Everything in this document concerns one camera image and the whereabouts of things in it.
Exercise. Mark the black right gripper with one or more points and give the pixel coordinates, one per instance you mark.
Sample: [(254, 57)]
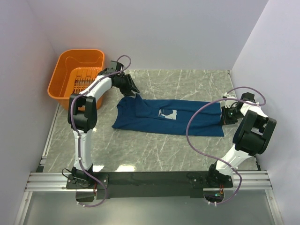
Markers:
[(224, 119)]

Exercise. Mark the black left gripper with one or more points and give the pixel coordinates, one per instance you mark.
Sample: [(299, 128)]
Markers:
[(130, 84)]

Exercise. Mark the blue t shirt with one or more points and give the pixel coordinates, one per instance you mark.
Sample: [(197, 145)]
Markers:
[(169, 116)]

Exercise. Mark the orange plastic basket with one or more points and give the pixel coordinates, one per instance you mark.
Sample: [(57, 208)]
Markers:
[(75, 70)]

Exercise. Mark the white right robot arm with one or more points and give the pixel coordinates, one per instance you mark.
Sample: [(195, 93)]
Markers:
[(251, 137)]

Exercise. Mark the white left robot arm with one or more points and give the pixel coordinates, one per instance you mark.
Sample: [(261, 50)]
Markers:
[(82, 116)]

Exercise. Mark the black base beam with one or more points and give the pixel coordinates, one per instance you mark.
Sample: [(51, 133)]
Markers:
[(148, 184)]

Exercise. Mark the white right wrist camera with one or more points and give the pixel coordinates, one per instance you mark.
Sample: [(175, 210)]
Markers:
[(228, 95)]

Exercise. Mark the aluminium frame rail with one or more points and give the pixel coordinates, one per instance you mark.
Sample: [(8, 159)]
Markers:
[(56, 182)]

